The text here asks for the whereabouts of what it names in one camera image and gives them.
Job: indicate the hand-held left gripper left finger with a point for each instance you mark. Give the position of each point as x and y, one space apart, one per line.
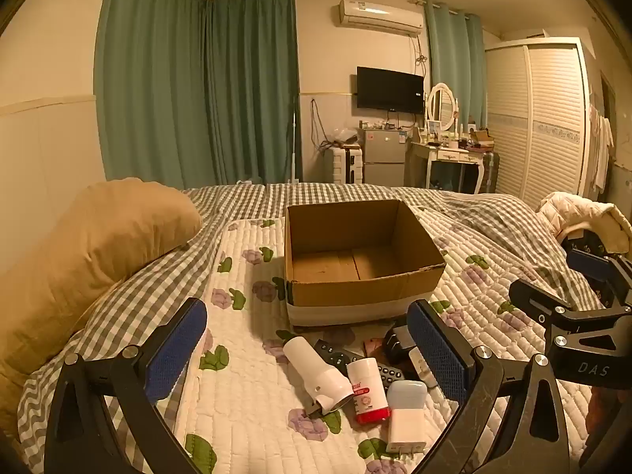
177 350

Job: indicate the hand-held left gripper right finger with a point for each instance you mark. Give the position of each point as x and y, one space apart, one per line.
439 350

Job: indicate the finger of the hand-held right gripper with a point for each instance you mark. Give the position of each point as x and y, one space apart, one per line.
535 301
590 271

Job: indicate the black charger block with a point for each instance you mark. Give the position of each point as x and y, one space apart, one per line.
395 345

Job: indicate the white power adapter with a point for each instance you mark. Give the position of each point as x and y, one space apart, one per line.
405 419

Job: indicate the red and white bottle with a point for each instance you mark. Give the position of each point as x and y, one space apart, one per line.
366 390

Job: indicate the black remote control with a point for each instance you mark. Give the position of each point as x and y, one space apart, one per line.
335 355

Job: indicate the brown cardboard box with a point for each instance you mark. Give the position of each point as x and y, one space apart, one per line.
345 291

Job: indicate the white cylindrical bottle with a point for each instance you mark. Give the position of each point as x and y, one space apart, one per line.
311 365

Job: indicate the person's right hand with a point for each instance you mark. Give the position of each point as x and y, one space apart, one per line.
602 410

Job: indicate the black printed bag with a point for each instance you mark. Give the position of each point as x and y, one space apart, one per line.
580 244

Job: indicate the cream puffer jacket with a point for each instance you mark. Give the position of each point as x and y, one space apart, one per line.
577 212

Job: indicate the white floral quilt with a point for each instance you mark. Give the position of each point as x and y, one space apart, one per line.
247 434

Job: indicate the white hanging clothes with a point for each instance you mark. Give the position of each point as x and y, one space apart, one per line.
601 148

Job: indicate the tan pillow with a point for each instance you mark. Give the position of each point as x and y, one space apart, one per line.
89 256

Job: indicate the brown suitcase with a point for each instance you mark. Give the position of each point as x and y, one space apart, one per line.
491 173

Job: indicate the grey striped sheet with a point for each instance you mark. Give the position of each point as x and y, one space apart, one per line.
34 419

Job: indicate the white louvred wardrobe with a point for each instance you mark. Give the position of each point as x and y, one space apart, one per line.
543 118

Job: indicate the small open cardboard box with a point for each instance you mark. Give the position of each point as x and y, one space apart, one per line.
481 136

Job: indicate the white dressing table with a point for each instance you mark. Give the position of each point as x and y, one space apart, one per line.
444 153

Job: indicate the silver small fridge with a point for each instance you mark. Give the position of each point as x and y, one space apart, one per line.
385 155

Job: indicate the white ribbed suitcase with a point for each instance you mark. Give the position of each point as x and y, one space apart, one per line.
340 165

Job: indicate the white oval mirror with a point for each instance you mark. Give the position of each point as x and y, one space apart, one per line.
440 103

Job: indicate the white upright pole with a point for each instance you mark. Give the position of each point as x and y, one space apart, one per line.
295 148

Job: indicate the clear plastic bag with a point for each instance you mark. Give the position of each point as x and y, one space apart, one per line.
344 136

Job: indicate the green curtain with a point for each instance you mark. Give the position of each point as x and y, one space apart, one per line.
148 84
252 94
454 64

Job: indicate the white air conditioner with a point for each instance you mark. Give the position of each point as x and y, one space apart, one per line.
377 15

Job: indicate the small photo frame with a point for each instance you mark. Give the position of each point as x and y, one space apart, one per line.
434 127

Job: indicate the black wall television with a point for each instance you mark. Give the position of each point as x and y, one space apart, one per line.
390 90

